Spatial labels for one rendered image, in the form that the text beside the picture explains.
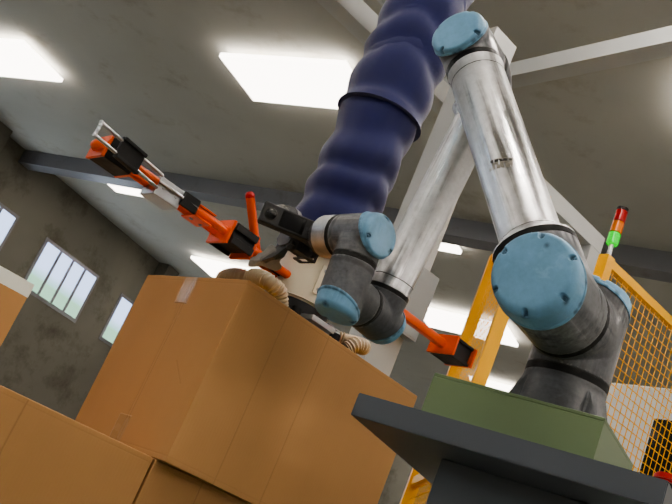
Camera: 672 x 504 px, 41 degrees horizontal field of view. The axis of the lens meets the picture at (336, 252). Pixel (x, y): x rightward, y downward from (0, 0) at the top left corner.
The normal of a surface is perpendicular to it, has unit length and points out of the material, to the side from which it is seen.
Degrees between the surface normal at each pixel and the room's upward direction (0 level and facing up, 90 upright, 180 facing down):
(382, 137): 77
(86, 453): 90
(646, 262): 90
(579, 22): 180
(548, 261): 96
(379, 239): 84
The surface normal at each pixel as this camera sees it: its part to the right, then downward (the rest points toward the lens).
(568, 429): -0.40, -0.47
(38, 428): 0.64, -0.02
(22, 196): 0.84, 0.16
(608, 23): -0.37, 0.87
